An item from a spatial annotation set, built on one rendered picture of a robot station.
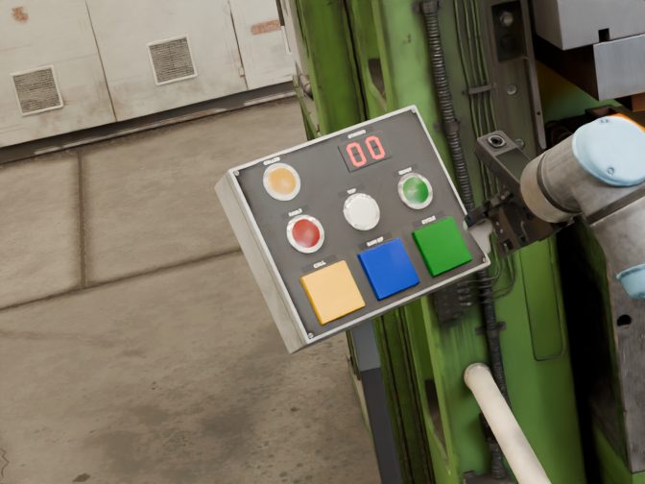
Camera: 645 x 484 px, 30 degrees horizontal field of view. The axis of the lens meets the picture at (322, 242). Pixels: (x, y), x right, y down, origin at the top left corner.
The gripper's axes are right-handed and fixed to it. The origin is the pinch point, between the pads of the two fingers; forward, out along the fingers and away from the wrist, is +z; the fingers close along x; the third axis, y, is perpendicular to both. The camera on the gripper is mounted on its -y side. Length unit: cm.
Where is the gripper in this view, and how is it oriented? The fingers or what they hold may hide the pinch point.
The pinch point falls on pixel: (470, 221)
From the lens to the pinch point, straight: 176.2
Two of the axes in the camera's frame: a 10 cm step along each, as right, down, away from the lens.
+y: 4.2, 9.0, -1.2
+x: 8.4, -3.3, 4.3
